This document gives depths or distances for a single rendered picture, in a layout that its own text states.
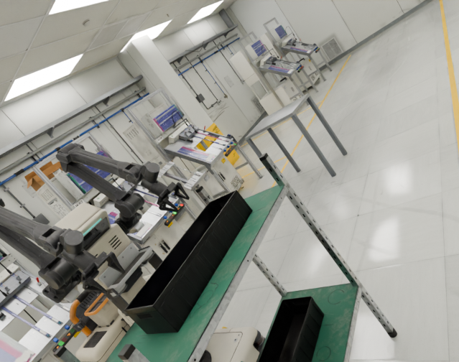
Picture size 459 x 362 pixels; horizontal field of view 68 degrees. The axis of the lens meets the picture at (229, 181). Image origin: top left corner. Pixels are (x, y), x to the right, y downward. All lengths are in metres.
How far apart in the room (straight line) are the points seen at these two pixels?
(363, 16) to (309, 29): 1.37
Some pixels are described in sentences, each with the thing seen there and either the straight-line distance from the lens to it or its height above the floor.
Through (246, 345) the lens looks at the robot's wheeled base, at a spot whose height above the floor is 0.26.
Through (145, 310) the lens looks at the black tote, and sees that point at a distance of 1.08.
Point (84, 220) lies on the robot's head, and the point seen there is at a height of 1.32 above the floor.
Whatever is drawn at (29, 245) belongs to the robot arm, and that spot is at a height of 1.39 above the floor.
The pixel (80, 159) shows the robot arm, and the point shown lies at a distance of 1.68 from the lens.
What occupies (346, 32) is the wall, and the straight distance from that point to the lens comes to 10.11.
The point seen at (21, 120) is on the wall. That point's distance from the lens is 5.73.
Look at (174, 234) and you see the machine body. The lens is 4.07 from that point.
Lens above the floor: 1.43
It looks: 14 degrees down
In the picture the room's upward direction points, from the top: 38 degrees counter-clockwise
